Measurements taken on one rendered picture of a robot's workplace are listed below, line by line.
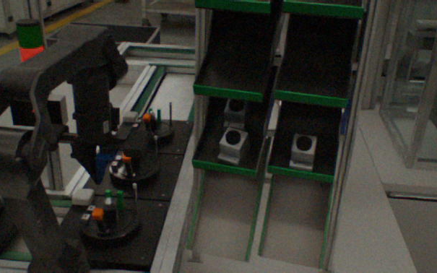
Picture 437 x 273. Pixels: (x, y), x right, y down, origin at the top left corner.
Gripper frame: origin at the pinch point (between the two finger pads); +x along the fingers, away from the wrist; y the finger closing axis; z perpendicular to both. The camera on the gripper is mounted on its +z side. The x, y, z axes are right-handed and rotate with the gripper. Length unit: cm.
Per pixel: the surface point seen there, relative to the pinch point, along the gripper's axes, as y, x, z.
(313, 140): -38.3, -1.3, 13.8
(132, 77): 29, 35, 137
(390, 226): -67, 39, 44
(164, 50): 20, 30, 164
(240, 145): -24.5, -0.3, 11.4
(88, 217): 9.6, 24.9, 17.7
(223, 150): -21.2, 1.6, 12.3
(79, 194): 15.5, 26.1, 28.5
